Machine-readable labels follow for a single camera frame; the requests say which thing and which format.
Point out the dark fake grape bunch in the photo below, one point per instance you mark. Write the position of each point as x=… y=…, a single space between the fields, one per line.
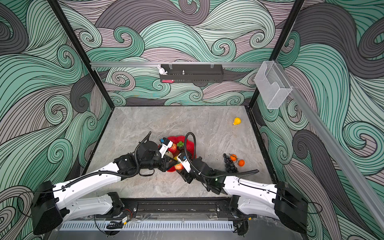
x=229 y=164

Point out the red fake apple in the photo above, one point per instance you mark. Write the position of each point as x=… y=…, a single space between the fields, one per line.
x=173 y=149

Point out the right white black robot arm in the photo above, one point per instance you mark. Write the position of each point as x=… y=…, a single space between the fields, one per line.
x=281 y=201

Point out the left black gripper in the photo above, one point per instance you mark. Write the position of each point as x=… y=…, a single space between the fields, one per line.
x=166 y=162

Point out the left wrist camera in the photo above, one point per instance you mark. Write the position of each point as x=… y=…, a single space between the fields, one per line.
x=165 y=144

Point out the white perforated cable duct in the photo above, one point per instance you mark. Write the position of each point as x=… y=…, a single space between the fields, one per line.
x=151 y=226

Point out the orange fake tangerine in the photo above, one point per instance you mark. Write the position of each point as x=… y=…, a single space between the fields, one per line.
x=241 y=163
x=233 y=157

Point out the black wall shelf tray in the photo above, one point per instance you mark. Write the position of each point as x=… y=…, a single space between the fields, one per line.
x=191 y=73

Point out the red flower-shaped fruit bowl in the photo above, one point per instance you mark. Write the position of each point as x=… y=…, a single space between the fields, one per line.
x=190 y=147

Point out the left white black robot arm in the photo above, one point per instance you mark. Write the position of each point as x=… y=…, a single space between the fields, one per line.
x=54 y=204

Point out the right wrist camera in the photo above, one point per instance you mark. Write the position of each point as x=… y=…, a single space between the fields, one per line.
x=182 y=158

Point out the beige fake pear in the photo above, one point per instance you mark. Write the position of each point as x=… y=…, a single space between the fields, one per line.
x=169 y=154

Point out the red fake strawberry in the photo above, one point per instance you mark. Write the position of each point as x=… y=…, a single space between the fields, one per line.
x=179 y=166

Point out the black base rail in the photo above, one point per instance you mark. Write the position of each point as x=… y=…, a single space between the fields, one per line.
x=216 y=206

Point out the small yellow fake pear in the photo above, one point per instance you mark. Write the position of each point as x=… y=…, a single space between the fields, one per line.
x=237 y=121

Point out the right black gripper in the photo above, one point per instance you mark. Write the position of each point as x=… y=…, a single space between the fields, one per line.
x=185 y=176

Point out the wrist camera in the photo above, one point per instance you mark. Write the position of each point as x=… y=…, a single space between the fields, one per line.
x=182 y=158
x=165 y=144

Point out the clear acrylic wall holder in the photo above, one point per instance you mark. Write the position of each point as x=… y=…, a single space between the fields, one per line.
x=273 y=84

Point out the small white rabbit figurine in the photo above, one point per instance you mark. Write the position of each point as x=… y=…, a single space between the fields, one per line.
x=162 y=71

